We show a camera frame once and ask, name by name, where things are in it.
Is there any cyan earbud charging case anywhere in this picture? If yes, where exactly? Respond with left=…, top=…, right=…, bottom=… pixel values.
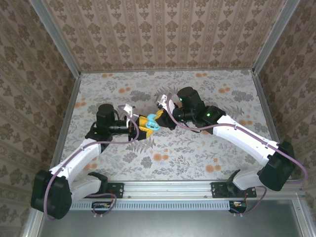
left=144, top=112, right=160, bottom=131

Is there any black mounting plate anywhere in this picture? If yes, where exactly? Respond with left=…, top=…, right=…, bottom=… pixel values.
left=210, top=182, right=230, bottom=199
left=106, top=182, right=124, bottom=199

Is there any aluminium frame back rail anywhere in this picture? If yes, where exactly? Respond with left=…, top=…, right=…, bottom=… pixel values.
left=79, top=68, right=255, bottom=74

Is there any aluminium frame side rail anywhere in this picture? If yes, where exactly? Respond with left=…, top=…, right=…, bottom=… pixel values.
left=251, top=70, right=316, bottom=237
left=21, top=73, right=82, bottom=237

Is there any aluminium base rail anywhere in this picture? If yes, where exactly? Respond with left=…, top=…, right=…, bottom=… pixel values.
left=122, top=182, right=212, bottom=199

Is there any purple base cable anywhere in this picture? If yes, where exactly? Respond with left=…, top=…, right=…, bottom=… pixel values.
left=80, top=192, right=117, bottom=216
left=228, top=186, right=268, bottom=216

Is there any grey slotted cable duct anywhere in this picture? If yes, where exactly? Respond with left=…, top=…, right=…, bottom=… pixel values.
left=70, top=199, right=233, bottom=212

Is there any aluminium frame post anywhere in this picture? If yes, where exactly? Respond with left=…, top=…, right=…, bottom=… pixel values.
left=28, top=0, right=82, bottom=78
left=251, top=0, right=304, bottom=75

